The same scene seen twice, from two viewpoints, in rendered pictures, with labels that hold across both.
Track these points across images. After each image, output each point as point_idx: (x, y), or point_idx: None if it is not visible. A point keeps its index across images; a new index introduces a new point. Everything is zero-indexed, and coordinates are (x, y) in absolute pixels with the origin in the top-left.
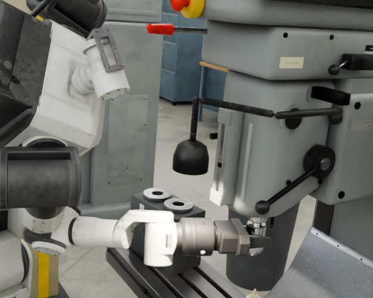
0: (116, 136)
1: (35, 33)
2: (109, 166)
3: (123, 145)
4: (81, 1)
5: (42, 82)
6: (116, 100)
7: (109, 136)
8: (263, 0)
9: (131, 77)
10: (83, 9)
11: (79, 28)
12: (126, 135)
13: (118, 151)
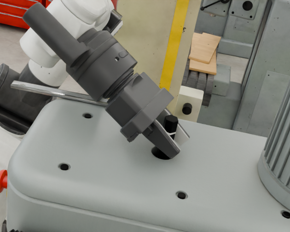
0: (263, 110)
1: None
2: (247, 133)
3: (267, 119)
4: (17, 103)
5: None
6: (272, 76)
7: (255, 107)
8: None
9: None
10: (20, 109)
11: (16, 123)
12: (274, 112)
13: (261, 123)
